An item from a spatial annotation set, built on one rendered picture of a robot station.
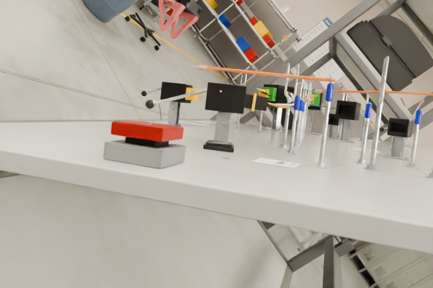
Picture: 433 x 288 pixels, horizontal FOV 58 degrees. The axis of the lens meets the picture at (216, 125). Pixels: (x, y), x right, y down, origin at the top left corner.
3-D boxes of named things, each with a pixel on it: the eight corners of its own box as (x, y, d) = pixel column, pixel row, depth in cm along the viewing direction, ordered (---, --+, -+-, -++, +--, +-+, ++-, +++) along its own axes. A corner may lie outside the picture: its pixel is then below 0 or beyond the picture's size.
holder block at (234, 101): (207, 109, 60) (209, 83, 60) (242, 113, 60) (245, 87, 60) (204, 109, 56) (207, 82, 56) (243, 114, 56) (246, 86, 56)
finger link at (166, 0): (182, 42, 96) (198, 7, 96) (168, 33, 90) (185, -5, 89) (160, 33, 99) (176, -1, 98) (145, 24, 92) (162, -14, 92)
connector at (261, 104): (233, 105, 59) (235, 93, 59) (264, 111, 60) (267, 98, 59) (234, 105, 56) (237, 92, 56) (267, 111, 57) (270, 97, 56)
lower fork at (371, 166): (379, 171, 48) (395, 56, 47) (364, 169, 49) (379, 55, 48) (377, 169, 50) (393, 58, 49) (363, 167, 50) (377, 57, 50)
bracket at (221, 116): (213, 142, 61) (217, 110, 60) (229, 144, 61) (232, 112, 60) (211, 145, 56) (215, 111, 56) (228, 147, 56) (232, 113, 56)
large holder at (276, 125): (308, 133, 133) (314, 91, 132) (272, 130, 122) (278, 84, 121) (294, 130, 138) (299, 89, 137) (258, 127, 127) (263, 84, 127)
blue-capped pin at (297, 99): (284, 153, 57) (292, 94, 57) (294, 154, 57) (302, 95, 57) (285, 154, 56) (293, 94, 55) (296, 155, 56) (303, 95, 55)
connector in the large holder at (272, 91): (275, 101, 122) (277, 87, 122) (269, 100, 120) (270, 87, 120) (262, 100, 126) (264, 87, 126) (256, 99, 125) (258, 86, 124)
